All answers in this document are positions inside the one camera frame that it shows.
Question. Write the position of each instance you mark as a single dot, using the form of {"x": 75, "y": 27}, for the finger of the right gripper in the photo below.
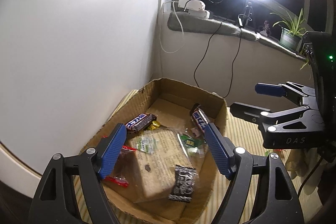
{"x": 249, "y": 111}
{"x": 299, "y": 94}

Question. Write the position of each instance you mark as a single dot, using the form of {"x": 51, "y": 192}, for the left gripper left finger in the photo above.
{"x": 55, "y": 199}

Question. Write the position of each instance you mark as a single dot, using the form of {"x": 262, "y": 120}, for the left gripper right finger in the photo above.
{"x": 276, "y": 200}

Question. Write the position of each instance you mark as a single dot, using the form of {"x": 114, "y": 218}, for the blue snickers bar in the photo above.
{"x": 140, "y": 122}

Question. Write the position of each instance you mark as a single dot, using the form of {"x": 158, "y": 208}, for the potted spider plant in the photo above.
{"x": 292, "y": 26}

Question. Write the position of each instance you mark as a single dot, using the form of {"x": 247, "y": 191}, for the dark red snack packet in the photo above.
{"x": 118, "y": 175}

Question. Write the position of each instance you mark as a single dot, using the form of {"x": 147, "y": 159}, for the green snack packet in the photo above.
{"x": 193, "y": 147}

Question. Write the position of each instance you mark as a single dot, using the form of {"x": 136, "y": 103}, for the lamp tripod stand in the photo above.
{"x": 247, "y": 15}

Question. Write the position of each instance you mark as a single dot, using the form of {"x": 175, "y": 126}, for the black silver snack packet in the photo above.
{"x": 183, "y": 188}

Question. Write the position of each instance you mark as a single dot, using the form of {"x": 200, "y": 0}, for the brown cardboard box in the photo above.
{"x": 170, "y": 101}

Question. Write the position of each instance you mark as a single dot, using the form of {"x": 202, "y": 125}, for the grey window sill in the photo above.
{"x": 196, "y": 25}

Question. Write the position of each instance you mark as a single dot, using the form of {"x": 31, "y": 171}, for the white cabinet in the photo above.
{"x": 65, "y": 65}

